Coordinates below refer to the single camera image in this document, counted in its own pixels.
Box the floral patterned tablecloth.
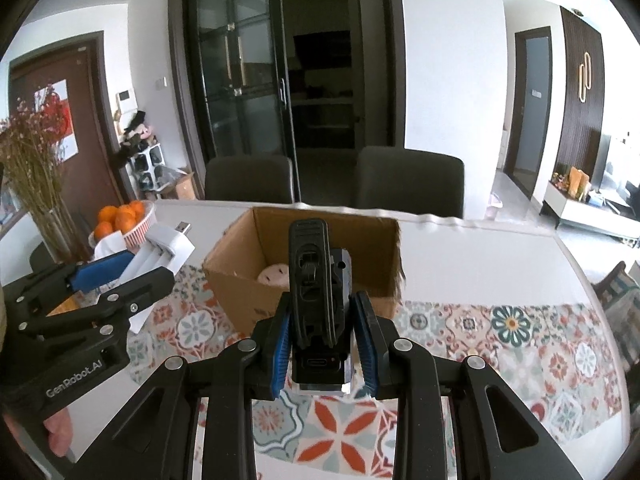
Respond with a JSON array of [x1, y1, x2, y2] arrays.
[[125, 260, 629, 480]]

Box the brown entrance door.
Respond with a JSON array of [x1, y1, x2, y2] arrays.
[[9, 31, 137, 263]]

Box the gold wall ornament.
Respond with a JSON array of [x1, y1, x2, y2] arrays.
[[577, 52, 594, 104]]

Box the narrow dark dining chair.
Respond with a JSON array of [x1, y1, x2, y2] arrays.
[[205, 155, 295, 205]]

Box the bald wooden doll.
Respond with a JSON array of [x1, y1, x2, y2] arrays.
[[257, 262, 290, 289]]

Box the black clip device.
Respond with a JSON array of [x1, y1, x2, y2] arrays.
[[288, 217, 352, 397]]

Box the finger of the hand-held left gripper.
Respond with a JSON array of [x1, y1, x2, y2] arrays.
[[10, 266, 175, 347], [0, 251, 135, 327]]

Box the white table cover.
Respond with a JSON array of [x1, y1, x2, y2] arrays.
[[150, 199, 601, 312]]

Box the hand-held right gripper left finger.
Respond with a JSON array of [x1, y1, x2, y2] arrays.
[[65, 292, 293, 480]]

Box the small cardboard box on floor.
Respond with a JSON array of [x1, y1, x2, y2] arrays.
[[172, 170, 197, 201]]

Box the wide dark dining chair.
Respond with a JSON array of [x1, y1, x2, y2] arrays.
[[356, 146, 465, 220]]

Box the brown cardboard box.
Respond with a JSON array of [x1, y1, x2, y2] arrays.
[[202, 207, 407, 337]]

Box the plush toys on rack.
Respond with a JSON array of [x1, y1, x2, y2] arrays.
[[118, 109, 156, 154]]

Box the orange gift bag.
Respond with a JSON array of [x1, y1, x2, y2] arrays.
[[570, 166, 591, 196]]

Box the dried flower bouquet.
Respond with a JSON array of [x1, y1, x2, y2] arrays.
[[0, 87, 77, 263]]

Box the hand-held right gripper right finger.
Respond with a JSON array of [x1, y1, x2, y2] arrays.
[[350, 291, 573, 480]]

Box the white tv stand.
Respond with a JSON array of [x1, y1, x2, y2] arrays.
[[542, 180, 640, 249]]

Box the striped fruit bowl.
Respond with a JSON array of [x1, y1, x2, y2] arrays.
[[89, 200, 159, 252]]

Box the flat screen television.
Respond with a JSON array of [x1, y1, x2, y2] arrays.
[[597, 134, 640, 197]]

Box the black framed glass door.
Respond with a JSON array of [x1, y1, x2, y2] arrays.
[[169, 0, 302, 162]]

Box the person's left hand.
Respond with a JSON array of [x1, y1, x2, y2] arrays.
[[44, 394, 77, 459]]

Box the white battery charger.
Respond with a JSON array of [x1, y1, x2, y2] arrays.
[[117, 221, 196, 302]]

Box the white shoe rack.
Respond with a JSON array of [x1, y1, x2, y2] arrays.
[[128, 142, 166, 192]]

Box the dark interior door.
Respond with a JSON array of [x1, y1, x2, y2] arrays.
[[502, 27, 554, 199]]

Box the red and white door poster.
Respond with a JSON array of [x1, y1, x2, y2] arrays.
[[34, 80, 80, 159]]

